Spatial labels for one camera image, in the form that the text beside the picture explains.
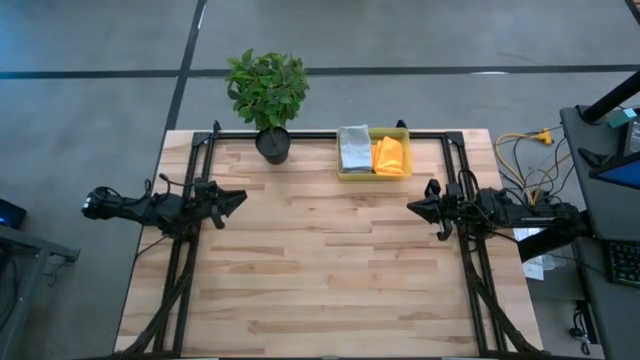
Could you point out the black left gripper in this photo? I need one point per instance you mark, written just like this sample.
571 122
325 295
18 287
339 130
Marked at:
207 197

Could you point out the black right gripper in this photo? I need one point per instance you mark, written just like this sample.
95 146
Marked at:
452 202

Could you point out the orange microfiber towel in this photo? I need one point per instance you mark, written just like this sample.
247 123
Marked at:
389 156

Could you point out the grey waffle microfiber towel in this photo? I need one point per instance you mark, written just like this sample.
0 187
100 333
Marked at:
355 149

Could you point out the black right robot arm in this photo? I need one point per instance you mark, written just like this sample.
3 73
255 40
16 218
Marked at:
530 212

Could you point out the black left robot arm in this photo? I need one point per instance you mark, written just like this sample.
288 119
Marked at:
140 207

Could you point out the yellow-green plastic bin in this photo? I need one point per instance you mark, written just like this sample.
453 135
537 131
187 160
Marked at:
407 160

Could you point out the black plant pot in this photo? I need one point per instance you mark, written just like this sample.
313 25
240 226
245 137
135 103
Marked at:
273 145

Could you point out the green leafy plant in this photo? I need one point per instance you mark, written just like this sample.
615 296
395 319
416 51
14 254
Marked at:
267 87

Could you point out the white plastic bag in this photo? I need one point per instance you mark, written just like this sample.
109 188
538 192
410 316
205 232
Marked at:
532 270

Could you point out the grey equipment cart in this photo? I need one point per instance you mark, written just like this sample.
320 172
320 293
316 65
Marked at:
610 210

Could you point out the grey table leg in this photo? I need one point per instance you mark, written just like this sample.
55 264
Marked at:
40 245

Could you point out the laptop with blue screen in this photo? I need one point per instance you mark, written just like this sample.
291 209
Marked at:
622 172

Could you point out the black keyboard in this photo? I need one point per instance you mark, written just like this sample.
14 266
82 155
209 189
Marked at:
625 262

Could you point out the small teal box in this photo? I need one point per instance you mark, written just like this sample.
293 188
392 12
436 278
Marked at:
621 118

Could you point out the black pole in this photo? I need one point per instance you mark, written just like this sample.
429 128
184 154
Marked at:
612 97

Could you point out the dark electronic device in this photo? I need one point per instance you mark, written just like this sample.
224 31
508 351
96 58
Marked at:
11 215

